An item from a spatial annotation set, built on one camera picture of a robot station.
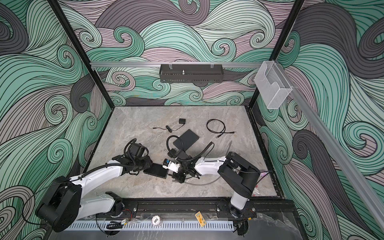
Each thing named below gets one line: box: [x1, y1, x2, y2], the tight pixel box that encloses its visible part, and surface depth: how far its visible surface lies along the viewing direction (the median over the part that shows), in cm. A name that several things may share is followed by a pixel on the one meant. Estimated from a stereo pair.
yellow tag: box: [194, 211, 207, 227], surface depth 71 cm
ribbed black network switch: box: [143, 163, 169, 179], surface depth 85 cm
